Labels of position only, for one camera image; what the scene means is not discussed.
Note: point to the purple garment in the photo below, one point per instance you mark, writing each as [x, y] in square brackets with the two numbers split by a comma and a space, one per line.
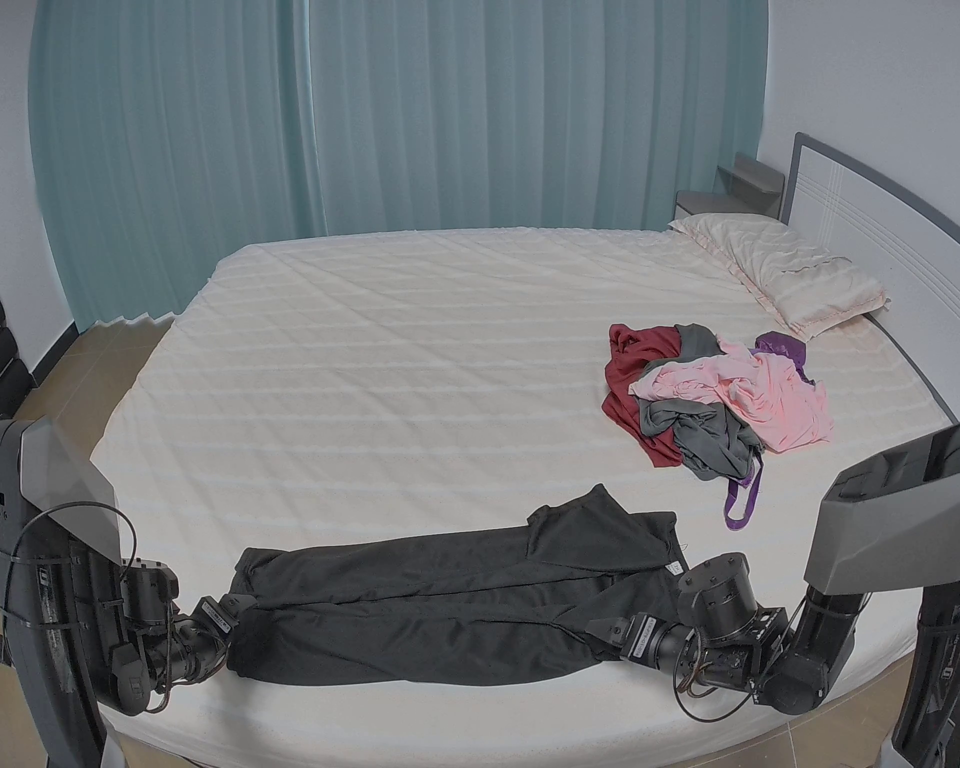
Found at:
[780, 346]

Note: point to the blue-green curtain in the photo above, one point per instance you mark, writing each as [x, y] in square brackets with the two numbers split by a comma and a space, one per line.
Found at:
[172, 150]
[525, 105]

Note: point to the black chest of drawers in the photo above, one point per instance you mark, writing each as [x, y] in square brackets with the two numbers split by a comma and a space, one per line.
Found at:
[11, 360]

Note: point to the grey garment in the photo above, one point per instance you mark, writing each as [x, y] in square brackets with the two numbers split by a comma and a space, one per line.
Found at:
[705, 442]

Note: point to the cream pillow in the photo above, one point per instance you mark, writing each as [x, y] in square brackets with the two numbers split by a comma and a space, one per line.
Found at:
[787, 266]

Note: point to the grey bedside table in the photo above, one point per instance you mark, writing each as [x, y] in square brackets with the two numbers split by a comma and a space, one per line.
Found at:
[750, 178]

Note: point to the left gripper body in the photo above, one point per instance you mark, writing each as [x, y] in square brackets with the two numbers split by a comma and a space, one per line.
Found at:
[199, 645]

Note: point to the dark red garment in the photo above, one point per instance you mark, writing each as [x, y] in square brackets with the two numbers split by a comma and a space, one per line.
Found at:
[637, 360]

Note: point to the black T-shirt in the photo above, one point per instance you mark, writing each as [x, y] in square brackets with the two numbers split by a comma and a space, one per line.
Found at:
[420, 622]

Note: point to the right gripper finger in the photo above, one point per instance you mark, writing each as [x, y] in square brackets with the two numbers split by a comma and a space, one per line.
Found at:
[611, 631]

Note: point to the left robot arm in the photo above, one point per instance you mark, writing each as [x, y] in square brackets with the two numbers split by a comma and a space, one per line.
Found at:
[67, 480]

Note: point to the bed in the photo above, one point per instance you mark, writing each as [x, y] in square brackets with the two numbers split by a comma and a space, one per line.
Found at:
[375, 337]

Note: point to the pink garment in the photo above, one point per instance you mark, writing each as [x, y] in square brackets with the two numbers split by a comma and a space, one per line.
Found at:
[787, 405]

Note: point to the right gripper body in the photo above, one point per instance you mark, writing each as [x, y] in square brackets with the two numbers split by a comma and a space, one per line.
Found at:
[660, 641]

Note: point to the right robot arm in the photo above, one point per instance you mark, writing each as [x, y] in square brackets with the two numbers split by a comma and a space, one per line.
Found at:
[877, 525]

